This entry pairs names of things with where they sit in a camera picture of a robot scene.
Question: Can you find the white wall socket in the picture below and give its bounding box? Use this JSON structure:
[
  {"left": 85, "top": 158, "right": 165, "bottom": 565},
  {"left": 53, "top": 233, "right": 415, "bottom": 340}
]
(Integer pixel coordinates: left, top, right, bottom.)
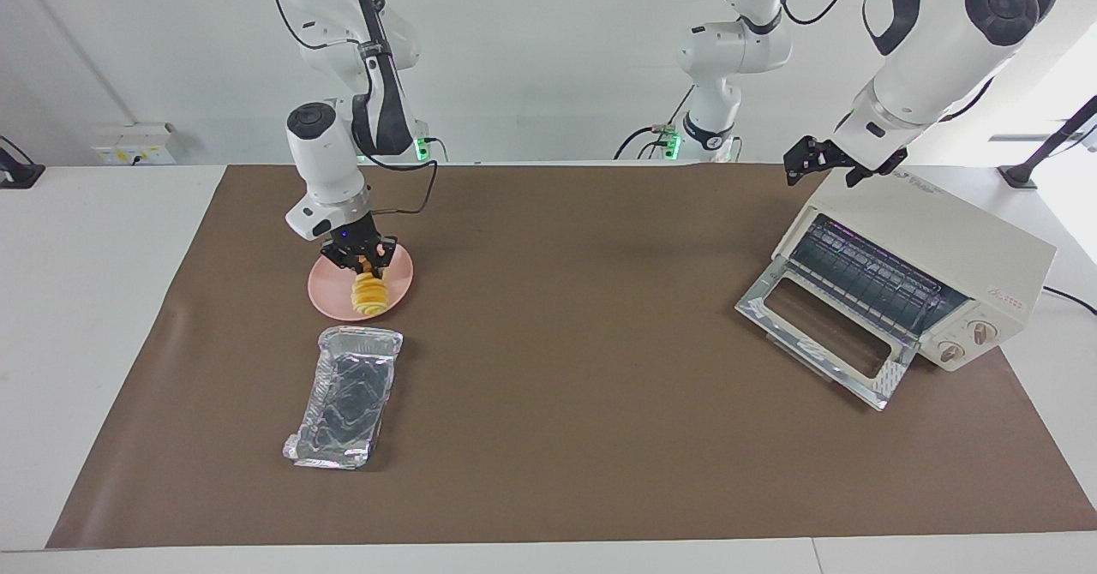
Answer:
[{"left": 92, "top": 123, "right": 177, "bottom": 167}]

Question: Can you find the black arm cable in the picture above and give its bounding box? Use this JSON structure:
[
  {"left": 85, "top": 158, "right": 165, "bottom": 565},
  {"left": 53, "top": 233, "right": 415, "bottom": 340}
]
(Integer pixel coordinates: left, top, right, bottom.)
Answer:
[
  {"left": 771, "top": 0, "right": 1000, "bottom": 123},
  {"left": 364, "top": 133, "right": 441, "bottom": 218}
]

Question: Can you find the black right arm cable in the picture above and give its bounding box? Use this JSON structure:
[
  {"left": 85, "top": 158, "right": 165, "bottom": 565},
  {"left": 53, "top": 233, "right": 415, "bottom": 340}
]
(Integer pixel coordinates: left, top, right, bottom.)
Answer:
[{"left": 364, "top": 133, "right": 441, "bottom": 218}]

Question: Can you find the brown table mat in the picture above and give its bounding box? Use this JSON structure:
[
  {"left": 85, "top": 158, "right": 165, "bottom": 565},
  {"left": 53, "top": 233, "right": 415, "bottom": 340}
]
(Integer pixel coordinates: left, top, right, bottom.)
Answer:
[{"left": 47, "top": 163, "right": 1097, "bottom": 549}]

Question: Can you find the pink round plate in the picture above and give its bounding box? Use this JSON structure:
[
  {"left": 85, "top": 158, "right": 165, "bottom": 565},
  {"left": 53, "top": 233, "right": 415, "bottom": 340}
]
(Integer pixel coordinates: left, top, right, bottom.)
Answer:
[{"left": 308, "top": 236, "right": 415, "bottom": 323}]

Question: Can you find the metal oven wire rack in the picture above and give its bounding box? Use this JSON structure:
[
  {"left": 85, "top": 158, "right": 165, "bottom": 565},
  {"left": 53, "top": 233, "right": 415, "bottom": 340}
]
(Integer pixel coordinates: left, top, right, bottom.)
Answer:
[{"left": 788, "top": 214, "right": 971, "bottom": 341}]

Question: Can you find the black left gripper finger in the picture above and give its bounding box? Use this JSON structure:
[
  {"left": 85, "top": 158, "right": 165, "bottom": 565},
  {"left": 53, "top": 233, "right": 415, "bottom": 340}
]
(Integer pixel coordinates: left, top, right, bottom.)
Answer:
[
  {"left": 783, "top": 135, "right": 837, "bottom": 188},
  {"left": 845, "top": 149, "right": 910, "bottom": 188}
]

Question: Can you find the black oven power cable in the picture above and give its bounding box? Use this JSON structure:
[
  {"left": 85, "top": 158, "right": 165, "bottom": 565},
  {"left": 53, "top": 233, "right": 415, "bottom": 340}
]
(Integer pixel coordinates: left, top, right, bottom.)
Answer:
[{"left": 1041, "top": 285, "right": 1097, "bottom": 317}]

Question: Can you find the cream toaster oven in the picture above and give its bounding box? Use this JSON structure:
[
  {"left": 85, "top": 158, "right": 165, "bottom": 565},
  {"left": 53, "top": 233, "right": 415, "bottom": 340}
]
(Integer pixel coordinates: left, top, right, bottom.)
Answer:
[{"left": 771, "top": 146, "right": 1058, "bottom": 374}]

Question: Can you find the glass oven door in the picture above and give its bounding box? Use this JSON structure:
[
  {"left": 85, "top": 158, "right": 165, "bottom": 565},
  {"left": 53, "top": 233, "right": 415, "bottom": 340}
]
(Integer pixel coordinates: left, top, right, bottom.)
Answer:
[{"left": 734, "top": 257, "right": 920, "bottom": 412}]

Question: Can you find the black base cable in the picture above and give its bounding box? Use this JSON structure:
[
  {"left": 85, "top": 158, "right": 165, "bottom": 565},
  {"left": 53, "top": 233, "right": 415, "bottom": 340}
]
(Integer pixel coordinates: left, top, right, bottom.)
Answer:
[{"left": 613, "top": 86, "right": 696, "bottom": 162}]

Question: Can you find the black angled camera stand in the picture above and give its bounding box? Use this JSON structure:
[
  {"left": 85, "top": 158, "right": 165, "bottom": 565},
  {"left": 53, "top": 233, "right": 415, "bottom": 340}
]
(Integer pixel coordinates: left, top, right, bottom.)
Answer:
[{"left": 998, "top": 94, "right": 1097, "bottom": 192}]

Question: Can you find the black clamp stand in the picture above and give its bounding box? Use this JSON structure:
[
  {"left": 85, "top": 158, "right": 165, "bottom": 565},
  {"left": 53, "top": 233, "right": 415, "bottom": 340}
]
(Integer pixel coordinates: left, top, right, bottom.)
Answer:
[{"left": 0, "top": 135, "right": 46, "bottom": 190}]

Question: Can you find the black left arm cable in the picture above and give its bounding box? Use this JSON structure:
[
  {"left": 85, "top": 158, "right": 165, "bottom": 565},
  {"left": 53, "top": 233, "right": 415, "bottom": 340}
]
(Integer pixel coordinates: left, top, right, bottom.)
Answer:
[{"left": 771, "top": 0, "right": 1000, "bottom": 123}]

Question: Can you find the aluminium foil tray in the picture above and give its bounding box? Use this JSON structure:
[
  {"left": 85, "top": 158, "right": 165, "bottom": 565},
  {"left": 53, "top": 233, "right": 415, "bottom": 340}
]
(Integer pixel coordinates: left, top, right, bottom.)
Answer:
[{"left": 282, "top": 325, "right": 405, "bottom": 471}]

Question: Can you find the golden bread roll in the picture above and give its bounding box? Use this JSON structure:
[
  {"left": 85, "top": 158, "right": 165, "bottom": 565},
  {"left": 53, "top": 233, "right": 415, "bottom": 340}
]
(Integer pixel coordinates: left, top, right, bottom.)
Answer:
[{"left": 349, "top": 269, "right": 392, "bottom": 319}]

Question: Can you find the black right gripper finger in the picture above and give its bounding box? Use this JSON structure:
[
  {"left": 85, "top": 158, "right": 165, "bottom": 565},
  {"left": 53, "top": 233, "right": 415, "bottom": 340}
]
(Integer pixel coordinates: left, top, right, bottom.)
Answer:
[
  {"left": 363, "top": 235, "right": 400, "bottom": 281},
  {"left": 319, "top": 242, "right": 363, "bottom": 280}
]

